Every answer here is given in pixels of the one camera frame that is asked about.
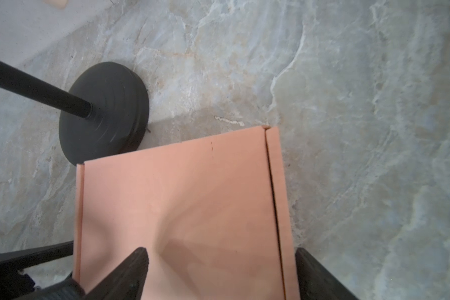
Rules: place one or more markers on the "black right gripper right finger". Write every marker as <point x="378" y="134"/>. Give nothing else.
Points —
<point x="316" y="282"/>

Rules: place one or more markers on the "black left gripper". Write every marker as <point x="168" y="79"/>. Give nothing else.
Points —
<point x="15" y="286"/>

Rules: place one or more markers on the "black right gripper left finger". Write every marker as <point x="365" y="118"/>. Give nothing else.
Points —
<point x="125" y="282"/>

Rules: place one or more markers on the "pink paper box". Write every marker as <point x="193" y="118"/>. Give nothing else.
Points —
<point x="212" y="213"/>

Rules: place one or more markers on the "beige microphone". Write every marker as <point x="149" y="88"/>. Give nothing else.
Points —
<point x="59" y="4"/>

